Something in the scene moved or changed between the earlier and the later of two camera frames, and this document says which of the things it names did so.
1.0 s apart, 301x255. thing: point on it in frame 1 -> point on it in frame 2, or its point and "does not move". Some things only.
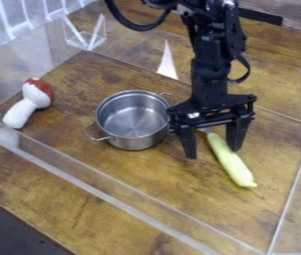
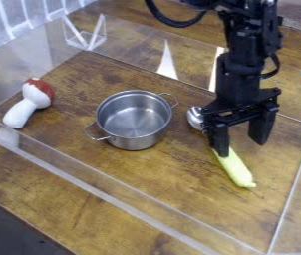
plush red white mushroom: x=37 y=97 does not move
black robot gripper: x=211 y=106 -> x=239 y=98
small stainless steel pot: x=134 y=120 does not move
